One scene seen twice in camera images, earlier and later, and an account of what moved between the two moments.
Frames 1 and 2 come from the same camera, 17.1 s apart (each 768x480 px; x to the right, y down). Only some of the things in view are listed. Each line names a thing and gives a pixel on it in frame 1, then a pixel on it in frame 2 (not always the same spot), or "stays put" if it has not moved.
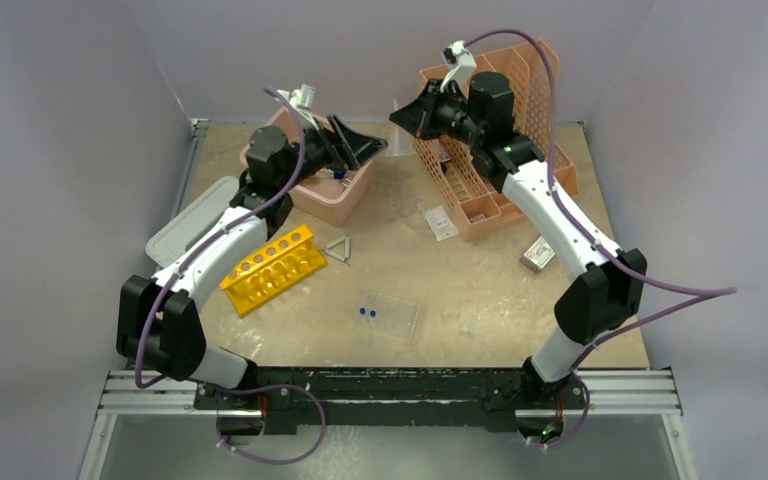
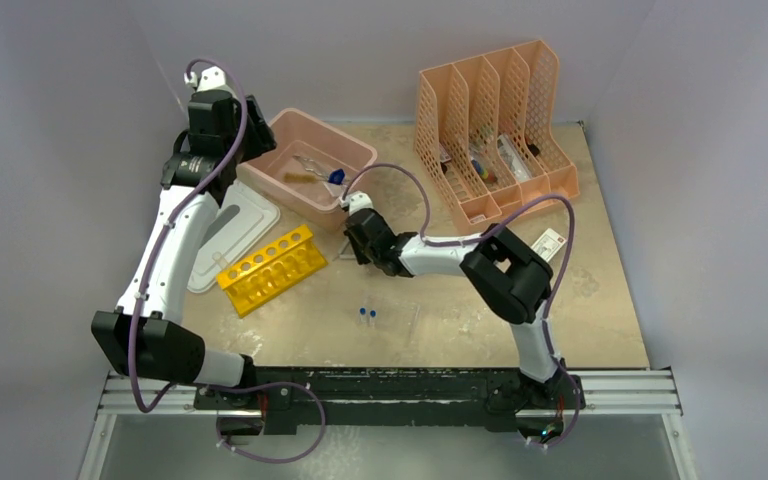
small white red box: x=538 y=254 stays put
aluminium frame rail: x=167 y=396 stays put
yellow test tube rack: x=290 y=262 stays put
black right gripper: x=423 y=112 → x=360 y=256
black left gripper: x=355 y=148 → x=261 y=138
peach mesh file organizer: x=466 y=198 stays put
